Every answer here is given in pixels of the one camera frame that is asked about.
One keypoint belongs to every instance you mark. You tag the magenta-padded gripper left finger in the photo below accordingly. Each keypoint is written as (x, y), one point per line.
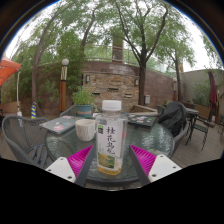
(60, 166)

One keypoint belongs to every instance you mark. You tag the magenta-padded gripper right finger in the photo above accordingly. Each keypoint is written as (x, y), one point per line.
(164, 165)

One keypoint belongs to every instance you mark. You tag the clear drink bottle white cap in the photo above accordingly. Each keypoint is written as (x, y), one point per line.
(111, 140)

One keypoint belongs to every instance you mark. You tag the grey chair under jacket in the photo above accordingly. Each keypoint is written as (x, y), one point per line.
(181, 136)

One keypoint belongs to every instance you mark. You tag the grey laptop with stickers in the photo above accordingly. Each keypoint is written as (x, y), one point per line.
(60, 125)

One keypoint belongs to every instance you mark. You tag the white ribbed mug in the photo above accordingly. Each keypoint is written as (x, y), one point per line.
(85, 130)

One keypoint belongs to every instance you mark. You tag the black jacket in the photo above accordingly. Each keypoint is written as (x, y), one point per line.
(173, 116)

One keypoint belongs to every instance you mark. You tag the grey wicker chair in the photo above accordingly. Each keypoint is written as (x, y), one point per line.
(20, 133)

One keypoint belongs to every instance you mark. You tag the black metal chair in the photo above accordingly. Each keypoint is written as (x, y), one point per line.
(201, 128)

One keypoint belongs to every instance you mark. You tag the grey chair behind plant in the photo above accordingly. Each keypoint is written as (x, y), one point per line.
(68, 111)

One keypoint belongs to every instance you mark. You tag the blue yellow striped bollard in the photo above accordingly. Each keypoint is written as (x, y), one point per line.
(33, 110)

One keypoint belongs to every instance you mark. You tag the green plant in blue pot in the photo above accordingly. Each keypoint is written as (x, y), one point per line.
(83, 100)

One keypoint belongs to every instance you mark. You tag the tall slanting tree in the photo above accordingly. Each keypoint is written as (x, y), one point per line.
(34, 86)

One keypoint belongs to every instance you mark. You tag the closed red umbrella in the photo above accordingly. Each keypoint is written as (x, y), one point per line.
(213, 90)

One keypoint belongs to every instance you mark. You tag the orange canopy tent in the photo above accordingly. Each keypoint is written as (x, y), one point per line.
(7, 68)

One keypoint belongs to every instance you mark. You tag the wooden lamp post globe light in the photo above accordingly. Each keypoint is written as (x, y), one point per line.
(63, 90)

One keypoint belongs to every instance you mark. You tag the dark-trunk tree by wall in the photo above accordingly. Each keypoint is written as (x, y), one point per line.
(142, 83)

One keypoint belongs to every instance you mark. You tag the black wall lamp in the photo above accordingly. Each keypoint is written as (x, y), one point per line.
(136, 82)
(87, 78)

